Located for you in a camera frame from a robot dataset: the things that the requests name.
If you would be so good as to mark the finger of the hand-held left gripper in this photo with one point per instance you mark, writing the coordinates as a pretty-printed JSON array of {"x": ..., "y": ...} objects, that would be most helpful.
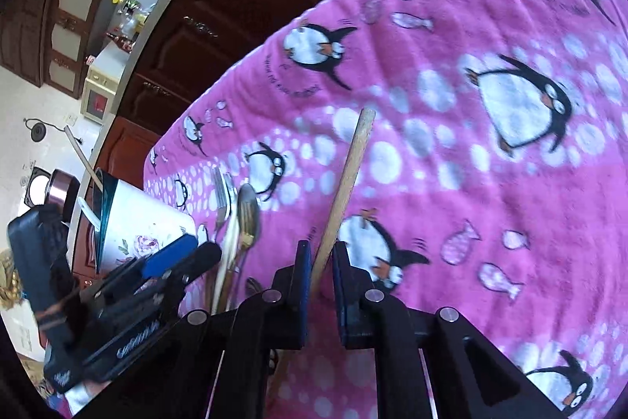
[
  {"x": 201, "y": 259},
  {"x": 169, "y": 252}
]

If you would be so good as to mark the yellow cap bottle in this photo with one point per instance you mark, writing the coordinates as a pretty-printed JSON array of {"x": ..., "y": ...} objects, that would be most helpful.
[{"x": 117, "y": 2}]

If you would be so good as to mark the white square black-framed appliance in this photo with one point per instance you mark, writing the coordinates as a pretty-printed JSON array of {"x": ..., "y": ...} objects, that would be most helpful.
[{"x": 37, "y": 188}]

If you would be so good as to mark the white floral utensil cup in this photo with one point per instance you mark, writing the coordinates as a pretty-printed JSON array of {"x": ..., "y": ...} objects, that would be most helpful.
[{"x": 142, "y": 217}]

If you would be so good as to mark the pink penguin print blanket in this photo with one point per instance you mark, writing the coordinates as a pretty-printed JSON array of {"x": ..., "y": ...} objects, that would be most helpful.
[{"x": 441, "y": 154}]

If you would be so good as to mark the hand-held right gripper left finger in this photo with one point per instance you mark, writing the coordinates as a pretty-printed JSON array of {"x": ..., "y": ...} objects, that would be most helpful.
[{"x": 304, "y": 286}]

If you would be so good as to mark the clear glass jar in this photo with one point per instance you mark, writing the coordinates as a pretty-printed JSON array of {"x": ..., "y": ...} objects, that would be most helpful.
[{"x": 130, "y": 25}]

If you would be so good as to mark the brown cabinet frosted panels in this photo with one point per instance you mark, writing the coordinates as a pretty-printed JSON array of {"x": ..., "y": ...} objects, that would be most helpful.
[{"x": 73, "y": 21}]

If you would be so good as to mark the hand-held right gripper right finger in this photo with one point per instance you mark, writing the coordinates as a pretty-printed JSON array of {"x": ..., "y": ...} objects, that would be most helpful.
[{"x": 342, "y": 296}]

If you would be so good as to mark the brown wall cabinet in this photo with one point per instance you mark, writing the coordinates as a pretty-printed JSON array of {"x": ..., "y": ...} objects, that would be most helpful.
[{"x": 24, "y": 6}]

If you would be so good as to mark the round wooden chopstick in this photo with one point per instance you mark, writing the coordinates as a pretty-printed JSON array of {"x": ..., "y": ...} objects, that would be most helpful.
[{"x": 351, "y": 173}]

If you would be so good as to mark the white ceramic spoon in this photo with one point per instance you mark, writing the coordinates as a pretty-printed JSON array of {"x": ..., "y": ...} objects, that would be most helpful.
[{"x": 87, "y": 210}]

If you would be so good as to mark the pink metal canister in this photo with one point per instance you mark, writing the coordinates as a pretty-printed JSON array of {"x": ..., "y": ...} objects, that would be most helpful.
[{"x": 63, "y": 191}]

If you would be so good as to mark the cream microwave oven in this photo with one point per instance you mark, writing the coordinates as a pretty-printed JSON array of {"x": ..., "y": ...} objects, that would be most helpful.
[{"x": 100, "y": 90}]

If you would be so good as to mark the flat bamboo chopstick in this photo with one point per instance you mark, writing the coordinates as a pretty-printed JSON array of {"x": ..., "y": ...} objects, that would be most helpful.
[{"x": 83, "y": 159}]

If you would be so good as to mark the black round stand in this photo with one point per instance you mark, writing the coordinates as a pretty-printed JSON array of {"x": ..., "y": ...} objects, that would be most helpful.
[{"x": 37, "y": 132}]

